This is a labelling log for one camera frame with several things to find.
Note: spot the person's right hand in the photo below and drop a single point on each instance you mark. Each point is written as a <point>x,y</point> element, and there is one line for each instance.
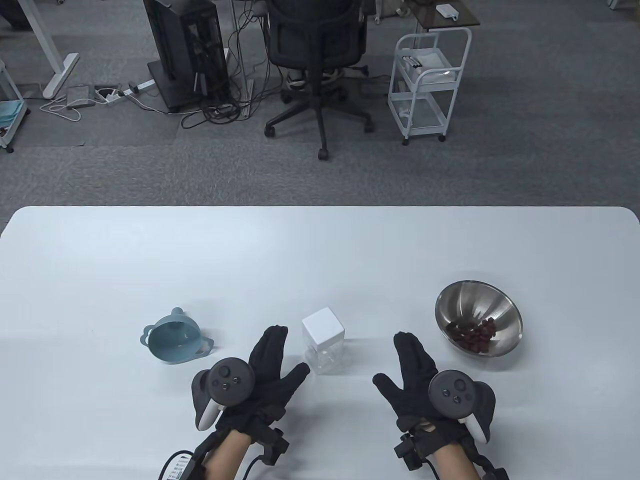
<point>412,380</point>

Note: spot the person's left hand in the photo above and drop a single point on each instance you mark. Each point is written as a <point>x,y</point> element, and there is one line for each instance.
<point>270,360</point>

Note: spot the black hand controller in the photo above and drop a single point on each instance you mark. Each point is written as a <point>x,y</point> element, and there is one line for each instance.
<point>452,390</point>
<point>227,382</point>

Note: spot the clear square coffee jar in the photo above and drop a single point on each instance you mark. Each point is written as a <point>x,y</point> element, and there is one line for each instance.
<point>325,362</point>

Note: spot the white square jar lid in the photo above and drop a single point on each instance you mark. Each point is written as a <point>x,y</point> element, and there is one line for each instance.
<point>322,327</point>

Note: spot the stainless steel bowl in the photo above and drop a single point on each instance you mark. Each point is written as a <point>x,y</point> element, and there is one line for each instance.
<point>470,300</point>

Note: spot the blue plastic funnel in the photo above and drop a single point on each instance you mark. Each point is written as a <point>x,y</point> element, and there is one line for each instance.
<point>172,345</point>

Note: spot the black right forearm sensor box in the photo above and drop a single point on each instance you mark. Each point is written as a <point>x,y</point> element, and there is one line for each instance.
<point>495,474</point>

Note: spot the person's right forearm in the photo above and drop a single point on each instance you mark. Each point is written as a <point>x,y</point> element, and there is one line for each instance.
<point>455,465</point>

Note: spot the black left forearm sensor box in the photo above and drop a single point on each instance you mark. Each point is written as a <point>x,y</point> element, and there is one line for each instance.
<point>180,467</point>

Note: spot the person's left forearm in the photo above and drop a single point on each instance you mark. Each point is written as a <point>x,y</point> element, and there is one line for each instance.
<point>227,457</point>

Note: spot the thin white desk leg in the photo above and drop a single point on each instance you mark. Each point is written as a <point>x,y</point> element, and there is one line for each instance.
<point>248,97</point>

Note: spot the white power strip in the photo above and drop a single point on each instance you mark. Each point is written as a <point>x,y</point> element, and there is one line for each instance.
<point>142,85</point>

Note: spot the white rolling cart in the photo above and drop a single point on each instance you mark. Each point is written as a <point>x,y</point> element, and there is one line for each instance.
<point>425,75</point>

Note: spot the black office chair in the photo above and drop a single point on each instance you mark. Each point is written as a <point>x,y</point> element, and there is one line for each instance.
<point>315,45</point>

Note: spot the black computer tower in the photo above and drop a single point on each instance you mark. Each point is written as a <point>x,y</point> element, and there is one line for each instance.
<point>175,40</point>

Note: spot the white cart with blue tray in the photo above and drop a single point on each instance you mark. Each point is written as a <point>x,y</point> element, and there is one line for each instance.
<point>10,112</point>

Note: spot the brown side table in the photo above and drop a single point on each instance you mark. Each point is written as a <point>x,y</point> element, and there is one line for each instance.
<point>440,21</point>

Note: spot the small white device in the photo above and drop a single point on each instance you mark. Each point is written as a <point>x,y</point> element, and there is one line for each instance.
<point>445,10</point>

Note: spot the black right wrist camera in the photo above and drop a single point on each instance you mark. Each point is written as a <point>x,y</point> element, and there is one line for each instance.
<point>407,450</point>

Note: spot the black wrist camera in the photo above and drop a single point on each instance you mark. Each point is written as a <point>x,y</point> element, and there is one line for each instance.
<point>272,445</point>
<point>407,450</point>

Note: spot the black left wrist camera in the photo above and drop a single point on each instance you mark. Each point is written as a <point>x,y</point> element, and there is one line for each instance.
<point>272,445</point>

